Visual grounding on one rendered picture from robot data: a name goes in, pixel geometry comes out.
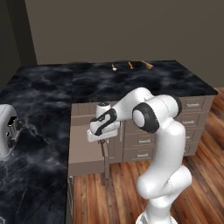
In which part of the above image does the white toaster with black slots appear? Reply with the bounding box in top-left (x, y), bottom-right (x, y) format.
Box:
top-left (0, 103), bottom-right (24, 162)

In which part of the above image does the taupe drawer front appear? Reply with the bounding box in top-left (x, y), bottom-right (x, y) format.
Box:
top-left (122, 133), bottom-right (157, 149)
top-left (184, 128), bottom-right (203, 144)
top-left (184, 142), bottom-right (200, 157)
top-left (123, 119), bottom-right (138, 135)
top-left (122, 146), bottom-right (155, 162)
top-left (71, 101), bottom-right (101, 116)
top-left (174, 111), bottom-right (209, 129)
top-left (179, 96), bottom-right (207, 112)

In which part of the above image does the narrow taupe cabinet door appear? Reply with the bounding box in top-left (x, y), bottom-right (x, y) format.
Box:
top-left (108, 120), bottom-right (124, 165)

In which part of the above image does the wooden spatula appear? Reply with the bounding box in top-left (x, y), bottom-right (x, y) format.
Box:
top-left (140, 59), bottom-right (154, 70)

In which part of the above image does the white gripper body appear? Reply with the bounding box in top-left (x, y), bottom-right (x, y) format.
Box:
top-left (86, 122), bottom-right (122, 144)

